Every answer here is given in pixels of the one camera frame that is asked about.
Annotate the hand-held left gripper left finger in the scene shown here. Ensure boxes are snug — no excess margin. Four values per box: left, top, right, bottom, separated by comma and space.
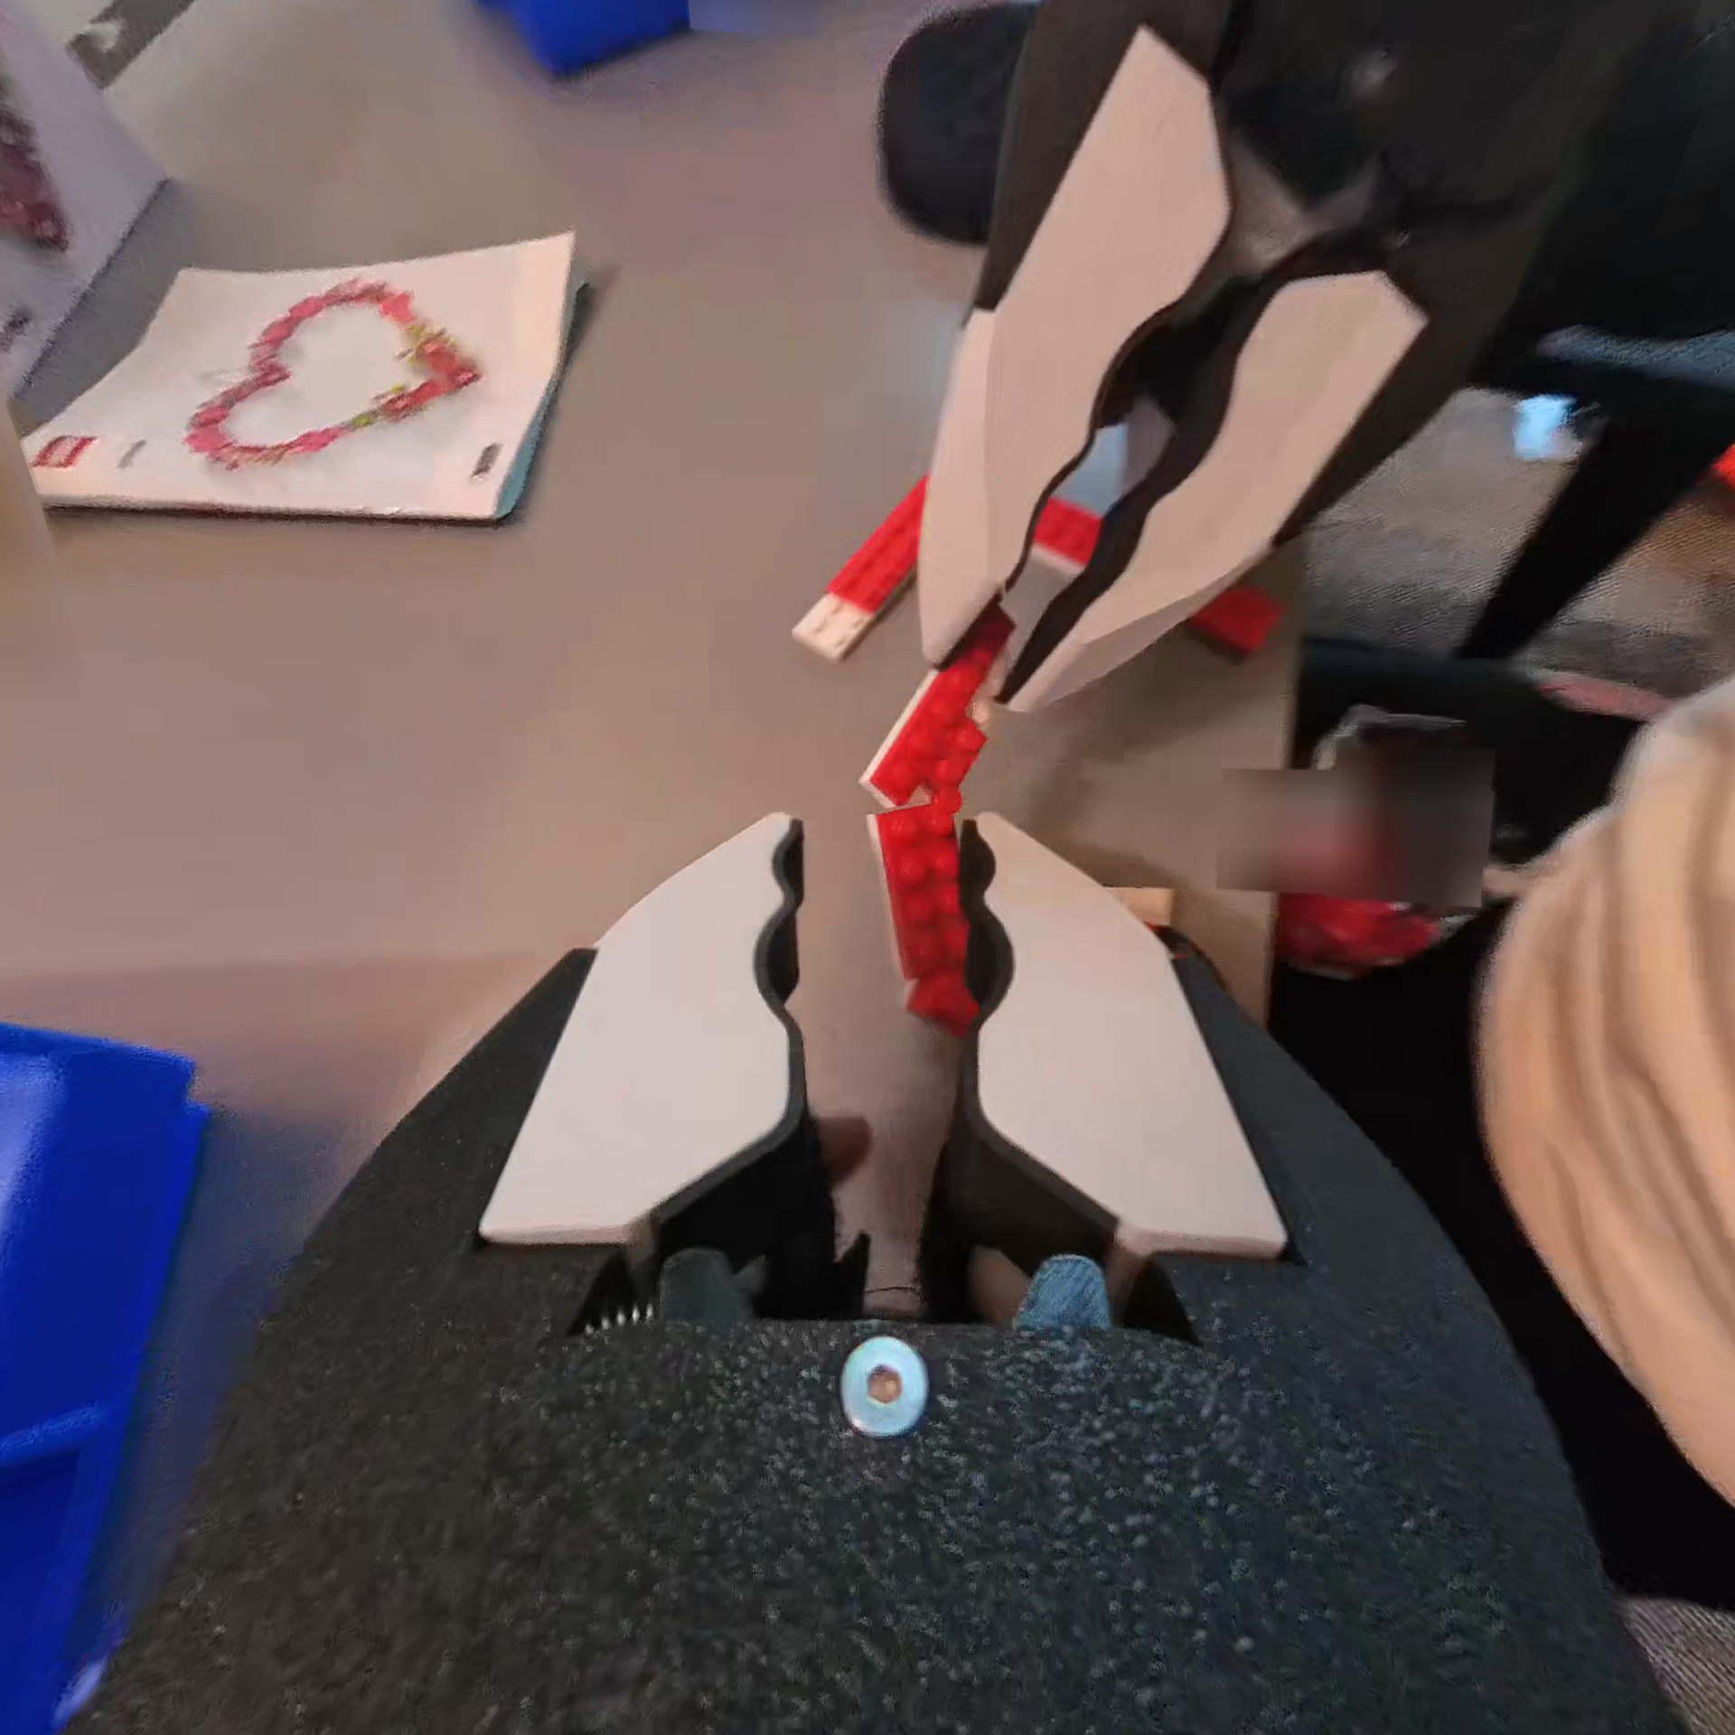
477, 810, 821, 1249

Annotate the red white L-shaped brick frame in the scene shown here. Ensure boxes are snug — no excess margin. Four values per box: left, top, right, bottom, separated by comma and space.
793, 474, 1284, 664

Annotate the blue plastic bin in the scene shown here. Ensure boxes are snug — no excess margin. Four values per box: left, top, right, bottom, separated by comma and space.
475, 0, 694, 76
0, 1022, 210, 1735

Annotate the red brick strip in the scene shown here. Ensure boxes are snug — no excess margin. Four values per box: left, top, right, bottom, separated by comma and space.
867, 797, 986, 1040

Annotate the white cardboard box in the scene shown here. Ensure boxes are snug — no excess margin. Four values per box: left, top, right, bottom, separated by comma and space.
0, 0, 167, 399

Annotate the red and silver foil bag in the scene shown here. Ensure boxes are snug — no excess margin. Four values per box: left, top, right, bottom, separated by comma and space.
1275, 677, 1506, 981

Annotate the black slanted leg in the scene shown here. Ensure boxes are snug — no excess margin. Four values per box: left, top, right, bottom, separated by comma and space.
1455, 324, 1735, 664

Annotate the person's cream sweater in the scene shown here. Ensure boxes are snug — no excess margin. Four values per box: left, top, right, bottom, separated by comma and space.
1477, 677, 1735, 1509

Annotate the black chair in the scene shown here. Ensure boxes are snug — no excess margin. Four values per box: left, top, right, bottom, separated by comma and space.
877, 0, 1045, 247

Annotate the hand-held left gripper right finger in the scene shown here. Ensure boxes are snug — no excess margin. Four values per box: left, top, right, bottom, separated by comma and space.
953, 810, 1289, 1261

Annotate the heart picture instruction booklet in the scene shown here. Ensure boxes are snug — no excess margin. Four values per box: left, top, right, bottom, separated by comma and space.
24, 234, 590, 522

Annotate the grey desk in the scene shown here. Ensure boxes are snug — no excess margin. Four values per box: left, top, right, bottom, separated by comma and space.
0, 0, 1305, 1223

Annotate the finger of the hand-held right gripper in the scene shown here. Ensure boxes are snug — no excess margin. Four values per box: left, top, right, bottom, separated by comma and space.
999, 268, 1432, 716
919, 25, 1235, 668

